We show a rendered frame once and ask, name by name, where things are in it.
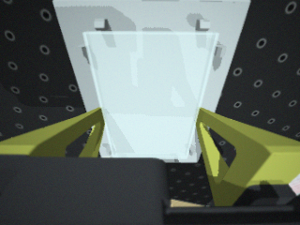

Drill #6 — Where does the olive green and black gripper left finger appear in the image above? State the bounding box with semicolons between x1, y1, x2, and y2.
0;107;105;158

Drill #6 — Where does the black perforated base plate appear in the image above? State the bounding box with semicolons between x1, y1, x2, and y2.
0;0;300;206

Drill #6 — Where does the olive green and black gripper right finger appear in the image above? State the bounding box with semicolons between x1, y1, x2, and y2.
196;107;300;206

